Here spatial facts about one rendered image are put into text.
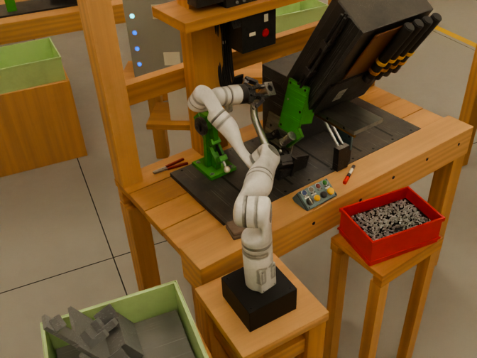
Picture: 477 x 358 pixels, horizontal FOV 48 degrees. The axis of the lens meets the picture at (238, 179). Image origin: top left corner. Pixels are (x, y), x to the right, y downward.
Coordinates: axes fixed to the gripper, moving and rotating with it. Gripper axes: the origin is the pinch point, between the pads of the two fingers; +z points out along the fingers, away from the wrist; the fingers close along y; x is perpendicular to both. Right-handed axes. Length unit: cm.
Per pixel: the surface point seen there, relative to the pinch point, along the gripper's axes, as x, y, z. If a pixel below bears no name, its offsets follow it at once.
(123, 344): 2, -69, -83
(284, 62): 7.2, 14.5, 23.5
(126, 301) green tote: 9, -58, -76
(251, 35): -2.8, 22.2, 0.5
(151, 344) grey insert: 7, -73, -73
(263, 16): -8.1, 27.4, 4.9
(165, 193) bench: 40, -24, -33
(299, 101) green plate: -7.6, -8.4, 8.7
